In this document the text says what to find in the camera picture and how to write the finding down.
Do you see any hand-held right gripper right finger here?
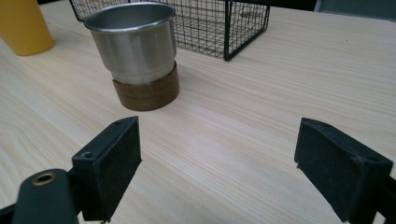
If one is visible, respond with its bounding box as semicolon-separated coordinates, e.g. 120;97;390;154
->
293;117;394;224

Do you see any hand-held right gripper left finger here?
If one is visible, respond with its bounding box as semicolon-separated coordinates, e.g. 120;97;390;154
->
71;116;143;223

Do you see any steel cup with wooden base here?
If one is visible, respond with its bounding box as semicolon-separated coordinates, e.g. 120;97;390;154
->
83;1;180;112

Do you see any black wire basket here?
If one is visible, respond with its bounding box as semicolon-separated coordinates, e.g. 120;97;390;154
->
68;0;271;63

